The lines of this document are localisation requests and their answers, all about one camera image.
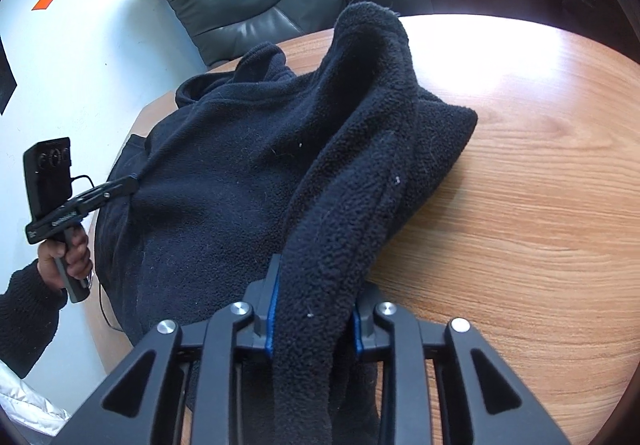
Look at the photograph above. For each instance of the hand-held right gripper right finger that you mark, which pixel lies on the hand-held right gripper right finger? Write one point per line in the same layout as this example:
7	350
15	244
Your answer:
358	325

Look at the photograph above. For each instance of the person's left hand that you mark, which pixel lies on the person's left hand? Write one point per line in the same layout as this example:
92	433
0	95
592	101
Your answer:
70	255

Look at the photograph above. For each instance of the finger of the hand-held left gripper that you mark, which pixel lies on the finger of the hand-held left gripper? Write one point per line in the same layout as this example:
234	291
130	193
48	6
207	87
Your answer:
107	191

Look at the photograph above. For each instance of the white padded cloth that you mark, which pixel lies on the white padded cloth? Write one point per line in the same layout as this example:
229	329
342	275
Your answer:
27	405

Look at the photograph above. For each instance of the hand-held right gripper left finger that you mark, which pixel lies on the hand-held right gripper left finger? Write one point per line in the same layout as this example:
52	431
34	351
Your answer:
270	310

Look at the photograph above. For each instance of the dark navy fleece sweater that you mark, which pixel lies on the dark navy fleece sweater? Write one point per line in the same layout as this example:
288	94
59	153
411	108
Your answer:
235	185

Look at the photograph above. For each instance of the person's left forearm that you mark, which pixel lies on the person's left forearm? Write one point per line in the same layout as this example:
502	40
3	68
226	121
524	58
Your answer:
27	315

